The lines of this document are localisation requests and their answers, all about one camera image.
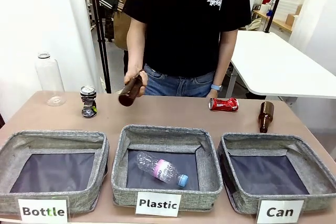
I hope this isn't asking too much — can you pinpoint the brown glass bottle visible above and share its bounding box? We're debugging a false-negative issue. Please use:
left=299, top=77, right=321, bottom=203
left=118, top=73, right=144, bottom=107
left=258, top=101, right=275, bottom=133

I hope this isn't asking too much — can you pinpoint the white sign reading Can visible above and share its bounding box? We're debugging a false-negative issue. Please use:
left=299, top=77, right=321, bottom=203
left=256, top=199, right=305, bottom=224

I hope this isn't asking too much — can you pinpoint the grey fabric basket labelled Can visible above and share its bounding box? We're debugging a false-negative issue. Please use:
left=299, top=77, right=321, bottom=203
left=217, top=132, right=336, bottom=215

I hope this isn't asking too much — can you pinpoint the white sign reading Bottle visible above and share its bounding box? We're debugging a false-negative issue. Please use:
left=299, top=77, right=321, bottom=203
left=17, top=197, right=68, bottom=224

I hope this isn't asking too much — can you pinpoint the grey fabric basket labelled Plastic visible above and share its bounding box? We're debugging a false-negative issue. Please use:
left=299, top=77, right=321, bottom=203
left=110, top=124, right=224, bottom=212

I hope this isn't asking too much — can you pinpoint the crushed black silver can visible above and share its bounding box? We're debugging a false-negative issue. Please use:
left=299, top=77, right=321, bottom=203
left=80, top=85, right=98, bottom=119

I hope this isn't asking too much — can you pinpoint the person's left forearm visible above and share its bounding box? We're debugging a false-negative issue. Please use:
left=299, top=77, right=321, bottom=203
left=213, top=28, right=238, bottom=86

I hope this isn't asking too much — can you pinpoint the cardboard box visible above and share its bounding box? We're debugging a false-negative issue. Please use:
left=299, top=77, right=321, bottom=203
left=285, top=13, right=299, bottom=27

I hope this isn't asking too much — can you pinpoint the white sign reading Plastic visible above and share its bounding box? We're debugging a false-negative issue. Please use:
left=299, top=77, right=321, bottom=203
left=135, top=191, right=182, bottom=217

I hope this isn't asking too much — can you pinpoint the crushed red cola can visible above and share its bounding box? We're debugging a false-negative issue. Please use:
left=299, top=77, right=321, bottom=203
left=208, top=97, right=240, bottom=112

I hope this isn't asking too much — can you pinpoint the brown coat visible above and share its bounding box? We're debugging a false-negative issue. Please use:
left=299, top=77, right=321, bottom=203
left=113, top=0, right=136, bottom=51

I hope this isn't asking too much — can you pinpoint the person in blue shirt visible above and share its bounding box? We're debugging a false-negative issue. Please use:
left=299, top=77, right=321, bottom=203
left=143, top=63, right=216, bottom=98

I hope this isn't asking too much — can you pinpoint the black tripod stand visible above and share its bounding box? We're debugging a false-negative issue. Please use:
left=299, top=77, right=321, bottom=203
left=88, top=0, right=112, bottom=94

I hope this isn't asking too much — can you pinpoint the black printed T-shirt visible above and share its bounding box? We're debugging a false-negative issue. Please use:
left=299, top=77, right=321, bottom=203
left=122, top=0, right=253, bottom=78

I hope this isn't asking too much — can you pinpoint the person's right forearm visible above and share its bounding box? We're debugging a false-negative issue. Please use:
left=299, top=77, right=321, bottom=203
left=127, top=19, right=147, bottom=71

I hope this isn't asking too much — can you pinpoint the black pole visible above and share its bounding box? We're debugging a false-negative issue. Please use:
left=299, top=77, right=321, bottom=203
left=264, top=0, right=289, bottom=34

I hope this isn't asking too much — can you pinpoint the grey fabric basket labelled Bottle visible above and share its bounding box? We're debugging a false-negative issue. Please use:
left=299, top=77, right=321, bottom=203
left=0, top=129, right=110, bottom=208

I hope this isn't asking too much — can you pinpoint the person's right hand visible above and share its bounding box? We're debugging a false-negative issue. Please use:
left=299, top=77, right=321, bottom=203
left=123, top=64, right=149, bottom=98

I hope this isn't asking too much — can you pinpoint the large clear plastic bottle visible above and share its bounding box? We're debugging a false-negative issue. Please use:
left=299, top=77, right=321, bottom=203
left=35, top=52, right=67, bottom=107

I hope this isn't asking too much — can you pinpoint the clear bottle with pink label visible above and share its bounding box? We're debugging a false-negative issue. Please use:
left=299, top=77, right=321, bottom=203
left=135, top=150, right=190, bottom=188

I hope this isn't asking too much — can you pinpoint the stack of white foam boxes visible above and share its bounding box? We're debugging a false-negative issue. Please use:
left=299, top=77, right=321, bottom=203
left=270, top=0, right=305, bottom=23

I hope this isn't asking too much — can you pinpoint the white table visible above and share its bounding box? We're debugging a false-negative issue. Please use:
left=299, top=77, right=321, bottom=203
left=225, top=30, right=336, bottom=104

